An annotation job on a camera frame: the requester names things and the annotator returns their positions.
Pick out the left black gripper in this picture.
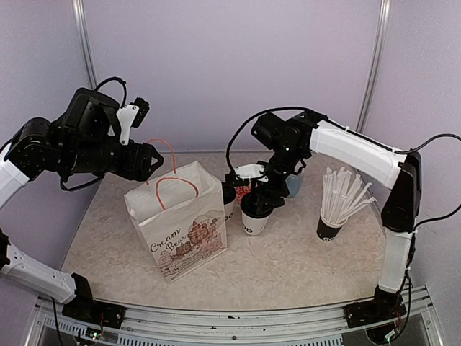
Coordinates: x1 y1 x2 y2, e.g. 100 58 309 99
61 137 164 180

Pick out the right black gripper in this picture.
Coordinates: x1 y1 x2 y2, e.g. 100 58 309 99
251 143 305 213

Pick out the white paper coffee cup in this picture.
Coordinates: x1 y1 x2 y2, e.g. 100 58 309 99
242 212 269 236

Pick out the white paper takeout bag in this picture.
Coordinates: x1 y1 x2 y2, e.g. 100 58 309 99
124 161 228 283

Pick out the black plastic cup lid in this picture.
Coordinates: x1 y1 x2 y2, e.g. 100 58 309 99
221 182 236 205

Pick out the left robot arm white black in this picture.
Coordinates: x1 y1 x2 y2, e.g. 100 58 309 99
1 88 164 321

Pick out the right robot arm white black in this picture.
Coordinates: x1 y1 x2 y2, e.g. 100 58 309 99
241 107 421 320

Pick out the red patterned small bowl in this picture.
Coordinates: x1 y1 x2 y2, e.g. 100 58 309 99
235 185 251 198

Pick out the blue translucent plastic cup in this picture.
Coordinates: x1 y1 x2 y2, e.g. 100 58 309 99
286 169 304 198

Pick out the black cup holding straws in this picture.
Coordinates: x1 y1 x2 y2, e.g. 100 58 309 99
316 215 348 241

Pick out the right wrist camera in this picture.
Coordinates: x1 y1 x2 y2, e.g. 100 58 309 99
225 164 269 187

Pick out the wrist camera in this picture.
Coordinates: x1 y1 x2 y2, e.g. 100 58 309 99
225 164 269 187
117 97 150 146

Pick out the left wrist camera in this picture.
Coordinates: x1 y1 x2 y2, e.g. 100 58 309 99
117 97 150 146

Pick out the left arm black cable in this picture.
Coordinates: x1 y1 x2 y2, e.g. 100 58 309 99
94 76 129 107

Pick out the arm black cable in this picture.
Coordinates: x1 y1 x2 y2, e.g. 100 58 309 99
225 106 461 224
94 76 129 107

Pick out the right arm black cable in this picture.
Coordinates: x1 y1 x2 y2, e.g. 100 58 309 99
225 106 461 224

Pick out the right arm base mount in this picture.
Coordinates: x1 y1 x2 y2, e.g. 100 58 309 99
344 299 406 328

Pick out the left aluminium corner post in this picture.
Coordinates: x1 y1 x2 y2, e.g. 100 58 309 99
72 0 97 89

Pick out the aluminium corner post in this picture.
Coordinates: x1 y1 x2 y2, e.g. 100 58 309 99
356 0 392 133
72 0 97 89

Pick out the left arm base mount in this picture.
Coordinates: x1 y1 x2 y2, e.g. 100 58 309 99
62 301 126 329

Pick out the aluminium front rail frame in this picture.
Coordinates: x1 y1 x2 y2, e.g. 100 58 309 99
23 286 446 345

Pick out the right aluminium corner post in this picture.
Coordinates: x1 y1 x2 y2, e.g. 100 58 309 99
356 0 392 133

